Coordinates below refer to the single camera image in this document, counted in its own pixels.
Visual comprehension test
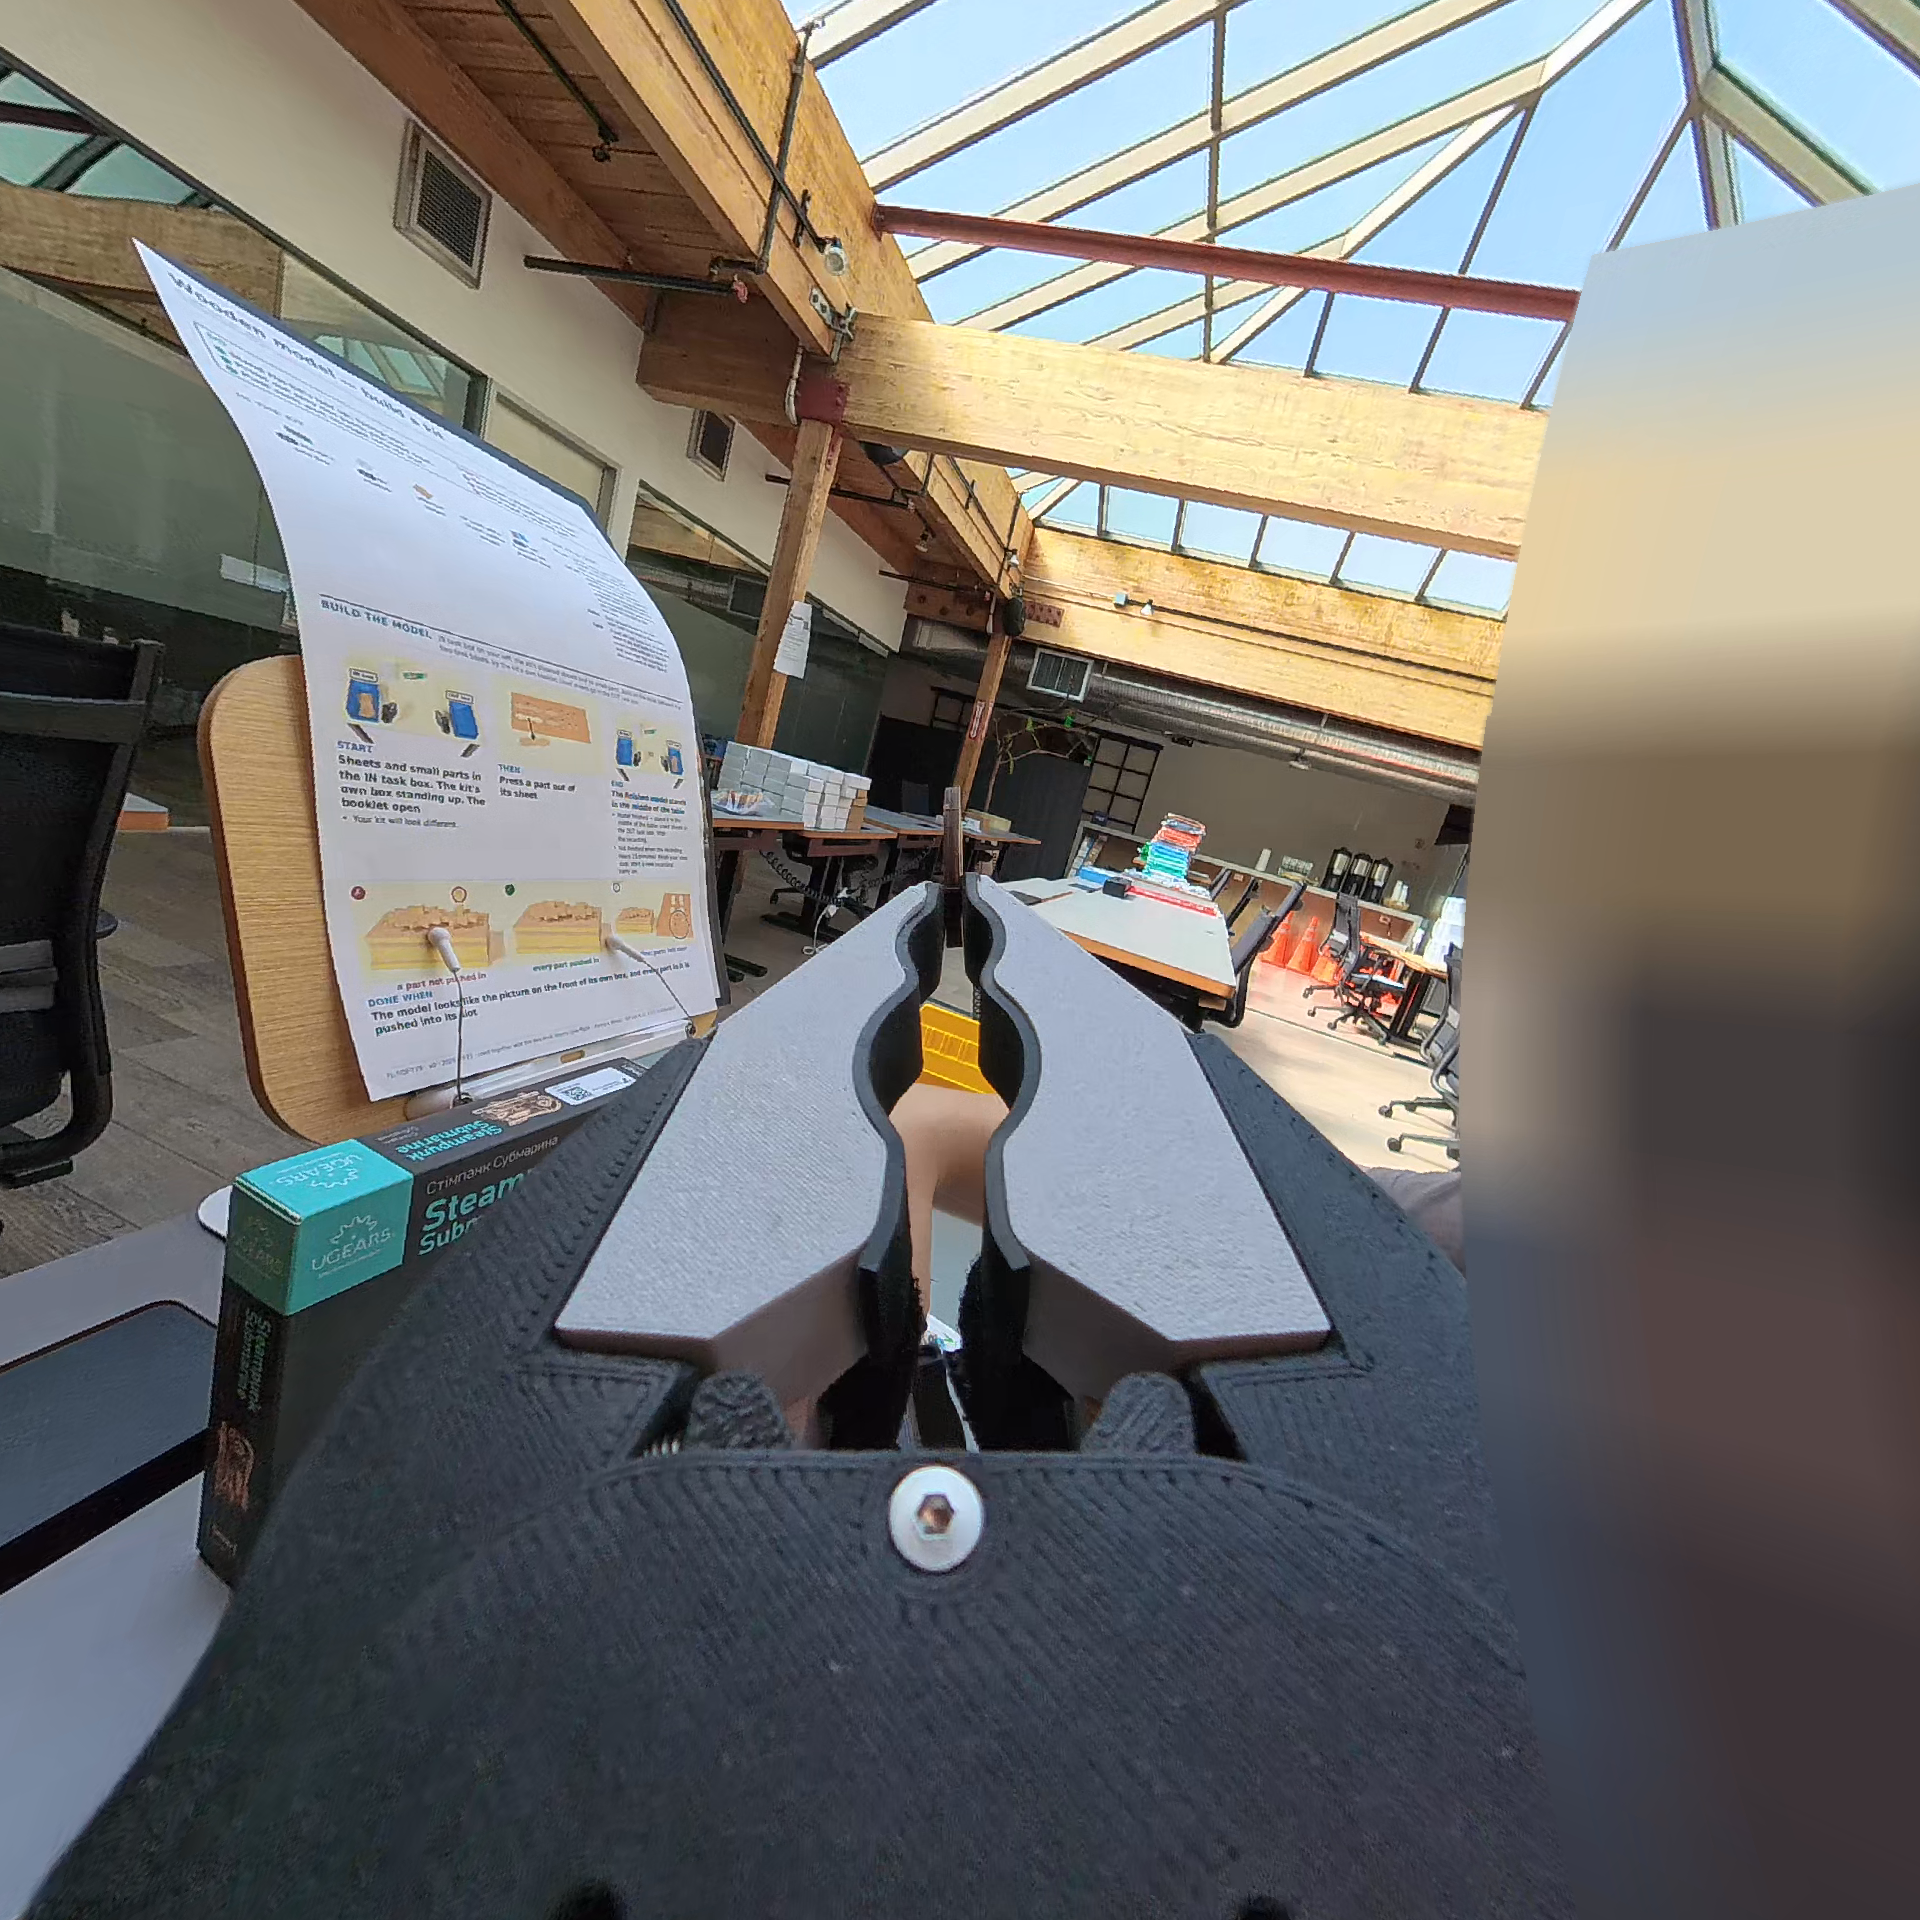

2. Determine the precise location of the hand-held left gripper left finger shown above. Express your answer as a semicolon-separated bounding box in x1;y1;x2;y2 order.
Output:
557;882;950;1451

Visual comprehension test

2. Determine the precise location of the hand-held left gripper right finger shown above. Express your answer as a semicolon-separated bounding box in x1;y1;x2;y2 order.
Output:
959;874;1337;1451

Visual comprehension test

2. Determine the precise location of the person's right forearm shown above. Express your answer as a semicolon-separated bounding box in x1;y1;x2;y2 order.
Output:
898;1082;1011;1322

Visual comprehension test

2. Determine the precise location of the black teal model kit box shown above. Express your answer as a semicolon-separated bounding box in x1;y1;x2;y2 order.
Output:
196;1054;692;1590

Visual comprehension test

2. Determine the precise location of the long white table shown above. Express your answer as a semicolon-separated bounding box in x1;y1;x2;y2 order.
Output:
1021;882;1243;1038

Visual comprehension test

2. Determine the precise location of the black office chair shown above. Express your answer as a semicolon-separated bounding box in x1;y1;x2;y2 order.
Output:
1380;944;1469;1165
1305;898;1414;1043
0;621;164;1185

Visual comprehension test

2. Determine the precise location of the wooden office desk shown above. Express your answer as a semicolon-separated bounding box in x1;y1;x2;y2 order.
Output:
714;811;1043;985

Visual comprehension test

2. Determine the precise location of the stack of white boxes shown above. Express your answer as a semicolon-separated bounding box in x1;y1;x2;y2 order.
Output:
705;739;873;828

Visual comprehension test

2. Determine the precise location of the wooden document stand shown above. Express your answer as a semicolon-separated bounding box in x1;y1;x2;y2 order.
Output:
197;651;722;1146

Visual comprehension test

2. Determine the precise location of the white printed instruction sheet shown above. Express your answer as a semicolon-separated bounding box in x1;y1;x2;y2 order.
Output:
135;239;722;1103

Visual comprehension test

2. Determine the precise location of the black flat device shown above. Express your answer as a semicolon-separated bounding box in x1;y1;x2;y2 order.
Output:
0;1303;225;1592

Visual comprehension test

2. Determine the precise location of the grey wall vent grille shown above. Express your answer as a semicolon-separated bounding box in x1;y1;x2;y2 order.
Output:
396;124;495;288

